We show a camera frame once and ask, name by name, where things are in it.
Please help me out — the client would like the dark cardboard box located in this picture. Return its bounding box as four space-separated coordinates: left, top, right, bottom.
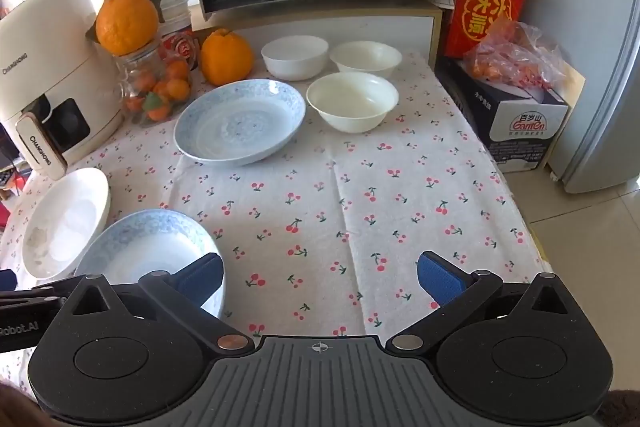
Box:
435 54 586 174

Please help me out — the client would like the cherry print tablecloth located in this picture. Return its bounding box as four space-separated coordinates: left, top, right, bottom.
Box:
0 49 553 408

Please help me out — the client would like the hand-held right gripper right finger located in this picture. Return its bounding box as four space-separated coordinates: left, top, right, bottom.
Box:
385 251 583 353

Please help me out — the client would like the white plate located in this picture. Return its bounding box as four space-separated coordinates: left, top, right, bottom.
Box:
21 167 111 280

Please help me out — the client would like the red labelled cup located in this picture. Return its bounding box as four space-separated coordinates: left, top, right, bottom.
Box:
160 27 201 72

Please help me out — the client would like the stack of paper cups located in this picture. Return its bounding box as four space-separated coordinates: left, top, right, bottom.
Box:
159 0 193 32

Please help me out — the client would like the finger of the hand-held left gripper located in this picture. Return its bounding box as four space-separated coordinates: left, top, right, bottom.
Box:
0 270 76 312

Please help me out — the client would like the grey refrigerator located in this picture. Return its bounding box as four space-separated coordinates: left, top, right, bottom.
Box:
520 0 640 195

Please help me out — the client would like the blue patterned plate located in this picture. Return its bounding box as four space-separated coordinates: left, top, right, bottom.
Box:
74 208 227 318
173 79 306 166

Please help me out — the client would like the white air fryer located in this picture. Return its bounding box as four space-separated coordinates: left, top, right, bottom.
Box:
0 0 123 180

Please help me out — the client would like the clear plastic bag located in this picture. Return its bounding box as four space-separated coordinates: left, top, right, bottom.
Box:
462 19 573 95

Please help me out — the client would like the glass jar of small oranges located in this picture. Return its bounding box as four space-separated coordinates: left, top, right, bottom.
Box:
116 41 193 128

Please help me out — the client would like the large orange with leaves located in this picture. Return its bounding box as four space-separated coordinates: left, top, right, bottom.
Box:
86 0 165 56

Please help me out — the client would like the white bowl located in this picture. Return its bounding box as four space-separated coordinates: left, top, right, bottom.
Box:
329 41 403 76
306 72 400 134
261 35 329 81

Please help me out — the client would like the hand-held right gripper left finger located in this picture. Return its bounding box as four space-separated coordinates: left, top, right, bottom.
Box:
62 253 256 355

